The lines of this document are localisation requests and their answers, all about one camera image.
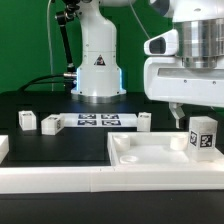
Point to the white marker base plate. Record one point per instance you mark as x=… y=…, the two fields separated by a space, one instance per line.
x=99 y=120

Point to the white U-shaped fence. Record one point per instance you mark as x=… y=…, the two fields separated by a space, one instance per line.
x=192 y=176

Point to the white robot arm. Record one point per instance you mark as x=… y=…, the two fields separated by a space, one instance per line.
x=185 y=65

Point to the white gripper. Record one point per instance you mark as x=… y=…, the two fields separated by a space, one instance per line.
x=165 y=79

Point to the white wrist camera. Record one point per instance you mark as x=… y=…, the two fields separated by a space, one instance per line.
x=166 y=44

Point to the white square table top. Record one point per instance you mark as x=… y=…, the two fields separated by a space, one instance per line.
x=148 y=148

